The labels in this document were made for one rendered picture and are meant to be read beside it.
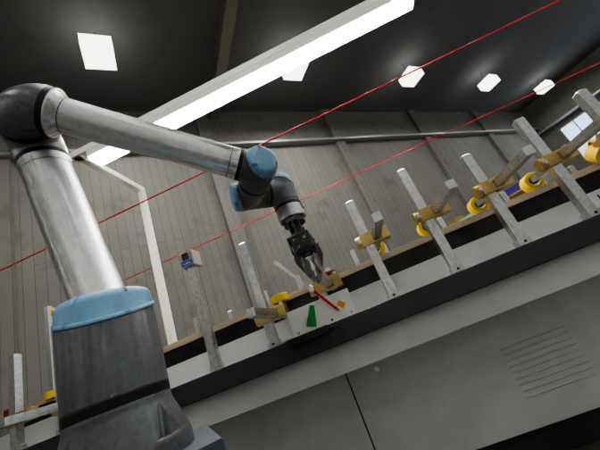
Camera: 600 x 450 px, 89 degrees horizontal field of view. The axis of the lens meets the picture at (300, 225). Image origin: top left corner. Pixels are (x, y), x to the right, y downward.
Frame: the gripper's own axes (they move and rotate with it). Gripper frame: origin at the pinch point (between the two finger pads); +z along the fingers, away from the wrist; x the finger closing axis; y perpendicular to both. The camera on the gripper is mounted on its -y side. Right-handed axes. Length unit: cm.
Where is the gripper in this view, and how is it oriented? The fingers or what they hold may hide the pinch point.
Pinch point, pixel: (318, 279)
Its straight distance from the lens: 94.5
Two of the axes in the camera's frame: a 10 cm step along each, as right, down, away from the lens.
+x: 9.1, -4.1, -1.0
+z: 3.5, 8.6, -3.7
